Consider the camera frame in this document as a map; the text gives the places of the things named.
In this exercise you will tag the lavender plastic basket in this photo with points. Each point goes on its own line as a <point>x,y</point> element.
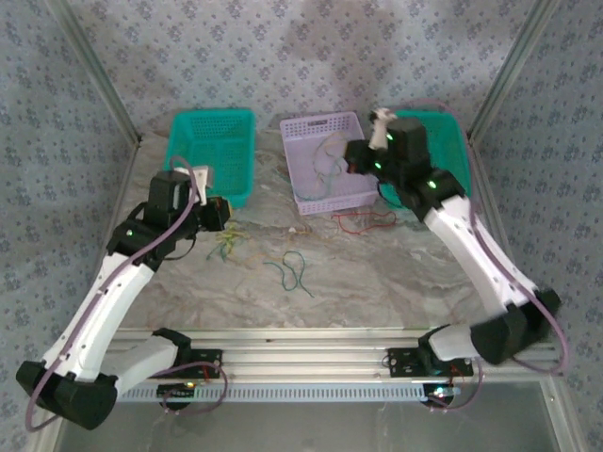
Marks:
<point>301,188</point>

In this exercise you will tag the aluminium table side rail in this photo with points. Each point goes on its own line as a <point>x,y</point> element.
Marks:
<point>487,198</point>
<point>123,188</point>

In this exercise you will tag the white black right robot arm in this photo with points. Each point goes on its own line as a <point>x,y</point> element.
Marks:
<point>476,254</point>

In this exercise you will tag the aluminium frame post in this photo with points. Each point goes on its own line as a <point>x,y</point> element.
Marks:
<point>99,70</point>
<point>509,70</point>

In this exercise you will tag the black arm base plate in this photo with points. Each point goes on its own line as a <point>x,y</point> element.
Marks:
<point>400,362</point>
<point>207,358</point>

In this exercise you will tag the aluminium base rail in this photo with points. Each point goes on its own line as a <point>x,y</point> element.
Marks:
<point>301,353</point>

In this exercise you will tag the small controller board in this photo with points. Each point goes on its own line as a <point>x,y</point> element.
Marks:
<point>176,390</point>
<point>440,392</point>

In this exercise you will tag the teal plastic basket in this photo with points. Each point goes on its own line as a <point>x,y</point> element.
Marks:
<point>447,141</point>
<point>221,141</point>

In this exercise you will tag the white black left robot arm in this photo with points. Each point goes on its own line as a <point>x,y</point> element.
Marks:
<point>94,320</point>

